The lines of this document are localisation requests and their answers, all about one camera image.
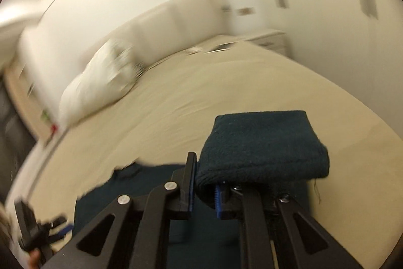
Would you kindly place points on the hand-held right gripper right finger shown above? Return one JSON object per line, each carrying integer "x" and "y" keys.
{"x": 220, "y": 199}

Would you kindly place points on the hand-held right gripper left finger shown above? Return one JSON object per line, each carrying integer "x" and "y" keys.
{"x": 190, "y": 180}

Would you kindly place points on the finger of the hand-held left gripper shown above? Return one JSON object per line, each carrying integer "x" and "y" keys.
{"x": 64, "y": 229}
{"x": 56, "y": 220}

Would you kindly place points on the dark teal knit sweater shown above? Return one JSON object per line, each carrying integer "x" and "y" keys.
{"x": 264, "y": 146}

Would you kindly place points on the person's left hand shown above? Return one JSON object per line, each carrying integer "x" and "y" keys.
{"x": 34, "y": 257}

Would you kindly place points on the beige bed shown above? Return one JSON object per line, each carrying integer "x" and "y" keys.
{"x": 189, "y": 98}

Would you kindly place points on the white pillow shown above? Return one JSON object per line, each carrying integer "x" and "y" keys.
{"x": 94, "y": 89}

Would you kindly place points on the white nightstand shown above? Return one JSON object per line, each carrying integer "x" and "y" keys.
{"x": 270, "y": 39}

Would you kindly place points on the white padded headboard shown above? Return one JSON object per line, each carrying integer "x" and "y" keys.
{"x": 126, "y": 23}

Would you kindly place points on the white wardrobe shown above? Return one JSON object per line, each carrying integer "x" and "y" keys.
{"x": 314, "y": 20}

